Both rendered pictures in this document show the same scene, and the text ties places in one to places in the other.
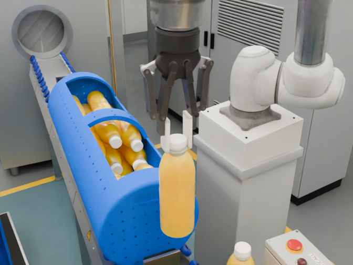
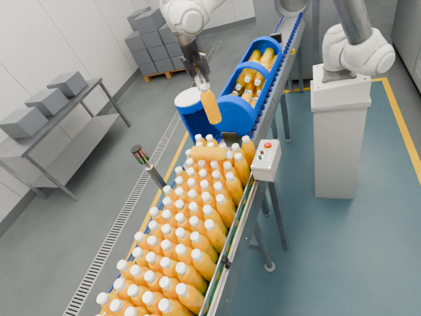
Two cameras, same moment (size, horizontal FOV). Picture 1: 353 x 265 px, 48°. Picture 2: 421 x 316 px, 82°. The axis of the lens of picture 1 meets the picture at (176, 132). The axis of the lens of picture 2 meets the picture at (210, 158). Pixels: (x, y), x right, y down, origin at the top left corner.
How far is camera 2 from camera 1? 97 cm
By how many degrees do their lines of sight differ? 52
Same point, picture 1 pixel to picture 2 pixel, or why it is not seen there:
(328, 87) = (366, 61)
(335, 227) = not seen: outside the picture
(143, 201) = (223, 108)
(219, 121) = (316, 74)
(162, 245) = (237, 129)
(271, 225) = (345, 145)
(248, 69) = (326, 42)
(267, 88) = (335, 56)
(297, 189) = not seen: outside the picture
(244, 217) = (319, 134)
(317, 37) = (348, 25)
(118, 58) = (315, 20)
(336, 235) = not seen: outside the picture
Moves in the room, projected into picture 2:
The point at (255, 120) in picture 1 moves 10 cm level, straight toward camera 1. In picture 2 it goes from (332, 76) to (320, 85)
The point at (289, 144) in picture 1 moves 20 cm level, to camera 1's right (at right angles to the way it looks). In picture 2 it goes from (357, 96) to (397, 104)
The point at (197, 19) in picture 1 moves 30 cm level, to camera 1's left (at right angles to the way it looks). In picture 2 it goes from (184, 41) to (150, 39)
